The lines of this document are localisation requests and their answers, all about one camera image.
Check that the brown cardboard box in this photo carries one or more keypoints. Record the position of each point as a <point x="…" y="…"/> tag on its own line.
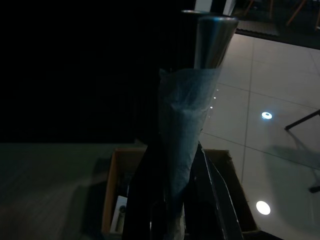
<point x="110" y="180"/>

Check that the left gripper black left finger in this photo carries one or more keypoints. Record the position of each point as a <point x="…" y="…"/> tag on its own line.
<point x="142" y="195"/>

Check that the black cabinet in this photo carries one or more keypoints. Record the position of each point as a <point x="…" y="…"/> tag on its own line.
<point x="75" y="75"/>

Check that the dark ribbed floor mat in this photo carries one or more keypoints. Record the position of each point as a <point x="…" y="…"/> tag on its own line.
<point x="262" y="28"/>

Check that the orange wooden chair leg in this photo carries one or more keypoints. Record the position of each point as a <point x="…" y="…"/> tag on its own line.
<point x="296" y="12"/>
<point x="249" y="7"/>

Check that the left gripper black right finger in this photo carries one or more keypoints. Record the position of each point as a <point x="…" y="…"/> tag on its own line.
<point x="212" y="200"/>

